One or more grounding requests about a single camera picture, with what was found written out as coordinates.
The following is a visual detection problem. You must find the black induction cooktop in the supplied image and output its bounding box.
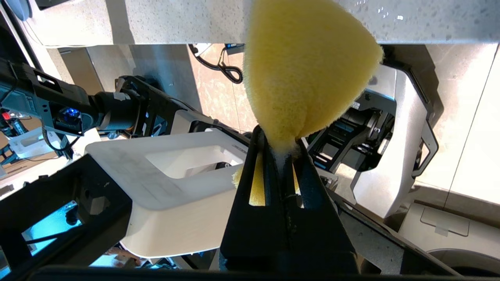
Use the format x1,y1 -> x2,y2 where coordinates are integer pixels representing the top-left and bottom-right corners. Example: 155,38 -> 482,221
34,0 -> 73,11

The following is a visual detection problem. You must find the white plastic box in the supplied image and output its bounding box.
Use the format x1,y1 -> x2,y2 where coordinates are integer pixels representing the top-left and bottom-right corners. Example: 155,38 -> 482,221
7,126 -> 53,160

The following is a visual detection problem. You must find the grey robot base cover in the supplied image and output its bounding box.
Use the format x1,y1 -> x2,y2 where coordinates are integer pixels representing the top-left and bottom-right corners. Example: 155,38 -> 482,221
398,202 -> 500,277

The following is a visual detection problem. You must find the yellow fish-shaped sponge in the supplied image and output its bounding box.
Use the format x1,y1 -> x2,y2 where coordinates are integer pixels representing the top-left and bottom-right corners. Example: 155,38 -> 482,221
232,0 -> 385,206

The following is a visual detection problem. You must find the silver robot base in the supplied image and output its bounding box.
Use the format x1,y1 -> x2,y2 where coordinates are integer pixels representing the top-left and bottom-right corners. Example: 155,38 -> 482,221
307,44 -> 444,220

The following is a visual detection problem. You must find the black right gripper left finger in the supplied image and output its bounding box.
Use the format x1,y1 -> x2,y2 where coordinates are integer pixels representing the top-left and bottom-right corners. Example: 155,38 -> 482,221
219,125 -> 288,274

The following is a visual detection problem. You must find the white robot torso cover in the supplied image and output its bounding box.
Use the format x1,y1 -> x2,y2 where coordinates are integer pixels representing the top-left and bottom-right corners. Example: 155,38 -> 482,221
85,129 -> 250,259

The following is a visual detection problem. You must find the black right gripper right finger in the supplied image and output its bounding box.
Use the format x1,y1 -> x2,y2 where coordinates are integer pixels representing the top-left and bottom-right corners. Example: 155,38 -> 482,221
286,140 -> 361,274

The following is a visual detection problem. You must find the round grey lid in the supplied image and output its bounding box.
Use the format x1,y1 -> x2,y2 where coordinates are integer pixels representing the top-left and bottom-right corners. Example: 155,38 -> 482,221
5,0 -> 32,21

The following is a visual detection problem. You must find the black coiled cable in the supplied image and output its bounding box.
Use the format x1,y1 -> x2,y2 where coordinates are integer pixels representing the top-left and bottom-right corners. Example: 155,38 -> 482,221
189,44 -> 245,85

